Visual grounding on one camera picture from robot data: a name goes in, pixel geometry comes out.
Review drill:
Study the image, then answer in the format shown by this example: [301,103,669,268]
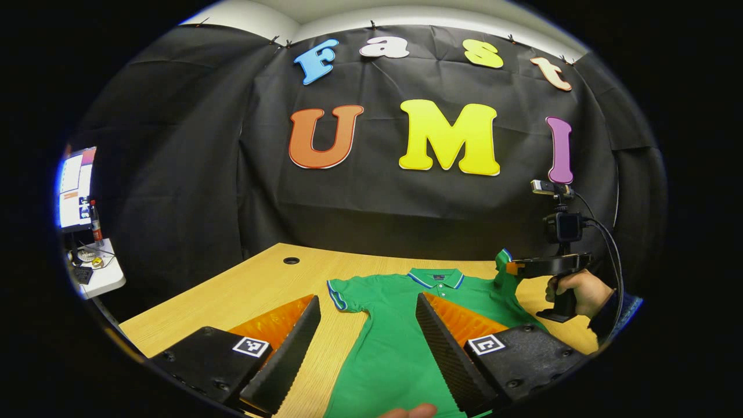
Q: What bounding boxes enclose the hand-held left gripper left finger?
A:
[148,294,322,416]

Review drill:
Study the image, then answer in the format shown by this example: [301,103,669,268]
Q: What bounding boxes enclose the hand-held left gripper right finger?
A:
[415,292,587,414]

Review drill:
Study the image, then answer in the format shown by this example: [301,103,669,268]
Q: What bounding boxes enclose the green T-shirt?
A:
[325,248,549,418]

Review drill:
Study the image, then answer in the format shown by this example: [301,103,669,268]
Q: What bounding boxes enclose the black backdrop cloth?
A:
[67,23,668,323]

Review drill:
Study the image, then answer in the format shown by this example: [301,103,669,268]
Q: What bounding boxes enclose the white side table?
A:
[67,254,127,300]

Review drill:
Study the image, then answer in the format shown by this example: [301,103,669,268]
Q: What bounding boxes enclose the red bottle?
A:
[88,199,104,244]

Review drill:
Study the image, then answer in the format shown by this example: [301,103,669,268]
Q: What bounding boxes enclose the computer monitor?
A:
[56,146,98,230]

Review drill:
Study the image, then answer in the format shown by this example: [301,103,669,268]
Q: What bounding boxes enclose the black cable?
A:
[575,192,626,344]

